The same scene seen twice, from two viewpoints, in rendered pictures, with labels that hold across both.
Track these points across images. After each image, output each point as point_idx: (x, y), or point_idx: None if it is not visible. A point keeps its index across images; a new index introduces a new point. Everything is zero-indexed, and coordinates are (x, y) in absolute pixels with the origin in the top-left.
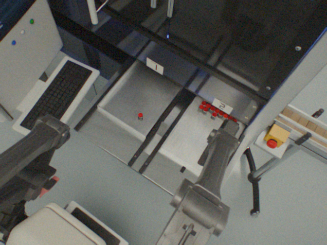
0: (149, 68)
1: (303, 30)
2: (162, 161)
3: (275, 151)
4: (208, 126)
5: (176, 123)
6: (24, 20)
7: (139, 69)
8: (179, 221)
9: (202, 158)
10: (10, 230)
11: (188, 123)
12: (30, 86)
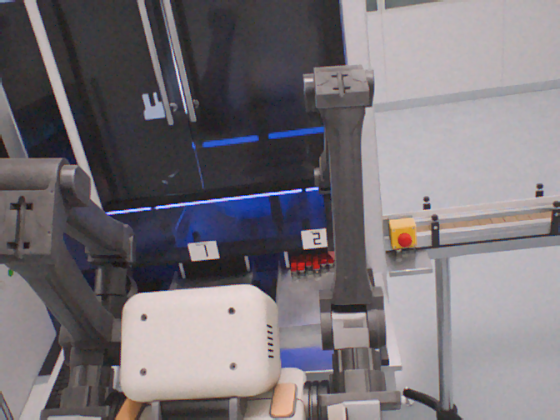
0: (197, 282)
1: (327, 44)
2: (288, 347)
3: (420, 266)
4: (319, 287)
5: (275, 302)
6: (1, 267)
7: (184, 288)
8: (324, 75)
9: (331, 241)
10: (109, 403)
11: (292, 297)
12: (26, 392)
